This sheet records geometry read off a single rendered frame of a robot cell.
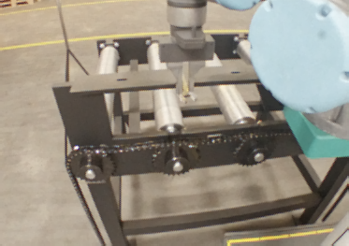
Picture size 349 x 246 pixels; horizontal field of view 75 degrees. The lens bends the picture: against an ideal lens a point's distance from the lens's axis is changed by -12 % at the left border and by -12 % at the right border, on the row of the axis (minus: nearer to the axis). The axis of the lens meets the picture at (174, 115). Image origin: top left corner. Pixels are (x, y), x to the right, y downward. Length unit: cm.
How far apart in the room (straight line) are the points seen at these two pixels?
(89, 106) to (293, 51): 63
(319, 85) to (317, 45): 4
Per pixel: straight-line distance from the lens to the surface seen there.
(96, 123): 84
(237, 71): 79
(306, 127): 54
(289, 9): 30
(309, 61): 30
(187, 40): 53
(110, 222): 127
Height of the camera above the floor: 152
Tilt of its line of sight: 38 degrees down
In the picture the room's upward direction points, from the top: straight up
